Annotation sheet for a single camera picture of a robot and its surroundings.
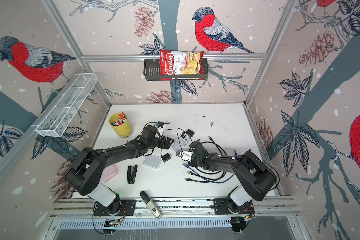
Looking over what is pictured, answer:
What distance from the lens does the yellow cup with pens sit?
3.08ft

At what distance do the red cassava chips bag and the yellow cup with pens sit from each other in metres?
0.41

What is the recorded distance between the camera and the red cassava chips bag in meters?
0.87
